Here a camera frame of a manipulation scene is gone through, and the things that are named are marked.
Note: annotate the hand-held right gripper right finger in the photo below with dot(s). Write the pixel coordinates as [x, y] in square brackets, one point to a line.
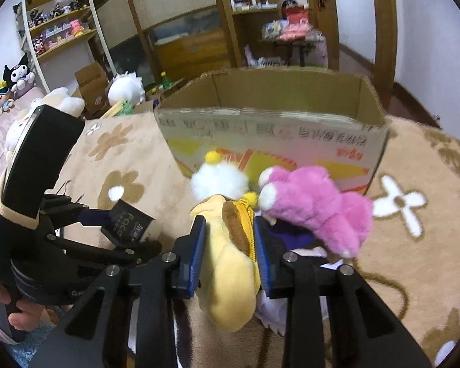
[262, 260]

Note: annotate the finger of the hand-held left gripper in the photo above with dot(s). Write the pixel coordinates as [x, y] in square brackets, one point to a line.
[94, 216]
[111, 255]

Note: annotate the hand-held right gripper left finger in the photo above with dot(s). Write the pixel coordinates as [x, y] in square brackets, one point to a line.
[197, 255]

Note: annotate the yellow plush toy white pompom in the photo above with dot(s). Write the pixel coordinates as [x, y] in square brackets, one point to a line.
[226, 268]

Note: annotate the small black packet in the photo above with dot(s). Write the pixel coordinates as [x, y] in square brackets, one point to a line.
[126, 224]

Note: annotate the person's left hand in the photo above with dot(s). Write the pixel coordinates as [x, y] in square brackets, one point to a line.
[27, 316]

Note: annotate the white and purple plush toy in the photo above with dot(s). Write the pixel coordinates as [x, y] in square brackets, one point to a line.
[274, 310]

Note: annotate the cream rabbit plush toy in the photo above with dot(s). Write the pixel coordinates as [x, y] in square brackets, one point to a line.
[67, 102]

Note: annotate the pink plush toy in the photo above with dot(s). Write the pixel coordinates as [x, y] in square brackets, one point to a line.
[314, 207]

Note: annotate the black and white plush doll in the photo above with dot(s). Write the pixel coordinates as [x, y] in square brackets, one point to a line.
[19, 74]

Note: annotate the small brown cardboard box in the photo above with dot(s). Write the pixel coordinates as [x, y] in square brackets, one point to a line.
[94, 84]

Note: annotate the round white fluffy plush toy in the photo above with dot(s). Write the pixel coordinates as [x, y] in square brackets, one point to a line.
[124, 88]

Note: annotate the white and yellow shelf unit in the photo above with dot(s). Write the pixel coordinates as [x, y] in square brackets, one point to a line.
[61, 42]

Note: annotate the blue patterned cloth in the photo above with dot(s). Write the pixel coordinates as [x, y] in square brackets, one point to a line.
[30, 347]

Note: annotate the row of pink figurine boxes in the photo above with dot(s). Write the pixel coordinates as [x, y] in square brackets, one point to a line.
[67, 30]

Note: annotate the row of dark figurines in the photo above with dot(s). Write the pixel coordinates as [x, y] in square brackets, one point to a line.
[57, 11]

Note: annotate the beige flower blanket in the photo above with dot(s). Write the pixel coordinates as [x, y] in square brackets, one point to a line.
[406, 245]

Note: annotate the green bottle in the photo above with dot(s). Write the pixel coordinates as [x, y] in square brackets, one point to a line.
[166, 80]

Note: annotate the large printed cardboard box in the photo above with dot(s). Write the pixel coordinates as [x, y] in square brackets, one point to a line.
[283, 99]

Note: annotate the wooden cabinet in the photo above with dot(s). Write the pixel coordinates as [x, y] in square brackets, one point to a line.
[184, 46]

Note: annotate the small dark table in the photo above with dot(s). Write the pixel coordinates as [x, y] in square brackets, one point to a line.
[291, 46]

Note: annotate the pink bag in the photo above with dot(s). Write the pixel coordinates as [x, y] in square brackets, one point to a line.
[297, 28]

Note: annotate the red box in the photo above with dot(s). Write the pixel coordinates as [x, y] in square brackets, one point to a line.
[294, 13]

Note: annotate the wooden door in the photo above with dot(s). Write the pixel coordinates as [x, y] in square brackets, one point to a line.
[322, 15]

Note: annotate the wooden door frame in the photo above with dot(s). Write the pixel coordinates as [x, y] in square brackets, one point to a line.
[385, 46]

